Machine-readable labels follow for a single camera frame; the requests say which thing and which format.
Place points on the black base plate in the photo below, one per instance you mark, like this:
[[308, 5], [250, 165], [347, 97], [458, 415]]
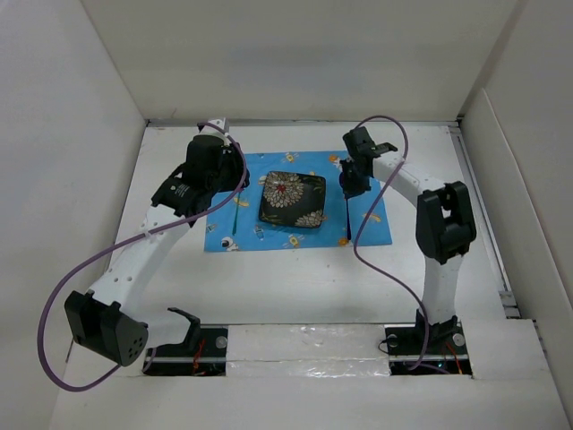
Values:
[[445, 353], [207, 357]]

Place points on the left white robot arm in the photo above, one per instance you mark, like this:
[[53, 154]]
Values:
[[107, 319]]

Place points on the dark floral square plate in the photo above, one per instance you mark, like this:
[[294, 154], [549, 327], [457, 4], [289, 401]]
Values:
[[293, 200]]

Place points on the purple iridescent spoon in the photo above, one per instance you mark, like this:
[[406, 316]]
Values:
[[348, 221]]

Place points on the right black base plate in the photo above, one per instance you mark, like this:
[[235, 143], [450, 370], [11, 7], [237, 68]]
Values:
[[445, 353]]

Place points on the iridescent fork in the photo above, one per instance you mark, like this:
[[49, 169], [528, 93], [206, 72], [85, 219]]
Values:
[[239, 203]]

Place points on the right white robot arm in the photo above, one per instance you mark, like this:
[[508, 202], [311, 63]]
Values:
[[444, 222]]

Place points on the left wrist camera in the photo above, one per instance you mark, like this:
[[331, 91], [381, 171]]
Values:
[[215, 127]]

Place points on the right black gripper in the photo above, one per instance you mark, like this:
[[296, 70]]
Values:
[[351, 189]]

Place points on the blue space-print cloth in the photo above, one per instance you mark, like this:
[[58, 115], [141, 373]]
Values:
[[369, 222]]

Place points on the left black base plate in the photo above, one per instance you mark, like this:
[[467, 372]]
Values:
[[207, 357]]

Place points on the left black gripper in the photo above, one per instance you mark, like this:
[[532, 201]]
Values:
[[231, 156]]

